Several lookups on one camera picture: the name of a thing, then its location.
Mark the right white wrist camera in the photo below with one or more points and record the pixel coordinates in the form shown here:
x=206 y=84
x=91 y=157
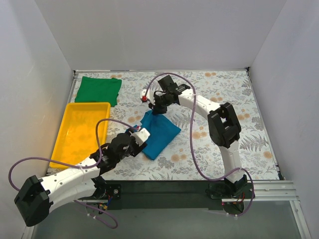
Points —
x=147 y=96

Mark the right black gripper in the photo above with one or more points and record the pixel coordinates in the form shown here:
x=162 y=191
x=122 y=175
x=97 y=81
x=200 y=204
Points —
x=160 y=109

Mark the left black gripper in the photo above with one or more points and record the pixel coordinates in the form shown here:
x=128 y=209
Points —
x=137 y=148

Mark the yellow plastic tray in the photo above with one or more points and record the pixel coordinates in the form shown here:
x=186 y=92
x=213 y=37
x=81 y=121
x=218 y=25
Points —
x=76 y=138

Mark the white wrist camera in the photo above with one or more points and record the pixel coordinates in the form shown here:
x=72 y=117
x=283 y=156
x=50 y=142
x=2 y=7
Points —
x=141 y=136
x=147 y=96

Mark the floral table mat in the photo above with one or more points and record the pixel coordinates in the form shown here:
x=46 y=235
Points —
x=191 y=155

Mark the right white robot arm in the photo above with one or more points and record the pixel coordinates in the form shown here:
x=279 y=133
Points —
x=224 y=126

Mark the blue t shirt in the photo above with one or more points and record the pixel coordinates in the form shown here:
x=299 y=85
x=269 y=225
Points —
x=162 y=132

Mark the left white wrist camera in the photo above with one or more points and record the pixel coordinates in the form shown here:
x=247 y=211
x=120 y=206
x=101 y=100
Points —
x=141 y=136

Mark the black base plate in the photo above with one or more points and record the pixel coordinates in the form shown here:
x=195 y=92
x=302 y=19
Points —
x=119 y=195

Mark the folded green t shirt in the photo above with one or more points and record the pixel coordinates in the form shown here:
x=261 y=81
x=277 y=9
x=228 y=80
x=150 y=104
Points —
x=95 y=90

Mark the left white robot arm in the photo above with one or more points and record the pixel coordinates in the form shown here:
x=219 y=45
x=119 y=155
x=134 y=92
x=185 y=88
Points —
x=40 y=196

